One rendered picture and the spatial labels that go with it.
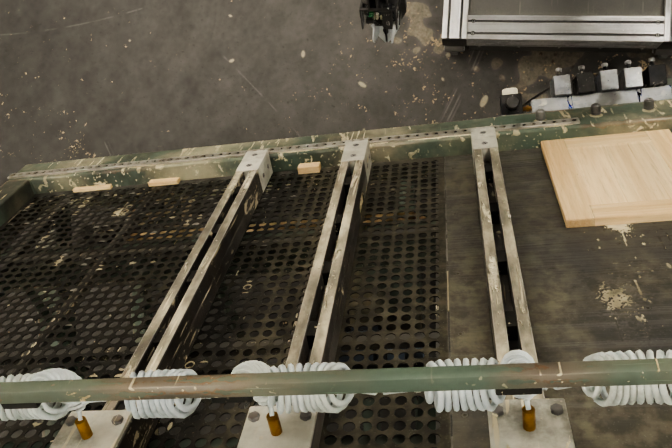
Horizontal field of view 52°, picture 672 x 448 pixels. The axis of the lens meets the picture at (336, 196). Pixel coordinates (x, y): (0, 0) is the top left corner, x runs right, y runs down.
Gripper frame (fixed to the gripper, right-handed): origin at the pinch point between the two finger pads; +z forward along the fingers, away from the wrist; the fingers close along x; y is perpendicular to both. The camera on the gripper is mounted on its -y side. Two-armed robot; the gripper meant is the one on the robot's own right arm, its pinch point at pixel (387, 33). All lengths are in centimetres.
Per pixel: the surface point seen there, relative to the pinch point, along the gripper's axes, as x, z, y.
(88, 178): -91, 52, 9
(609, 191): 49, 29, 18
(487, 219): 22.9, 17.3, 33.4
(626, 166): 54, 35, 7
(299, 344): -7, 1, 68
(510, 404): 26, -13, 78
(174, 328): -31, 6, 66
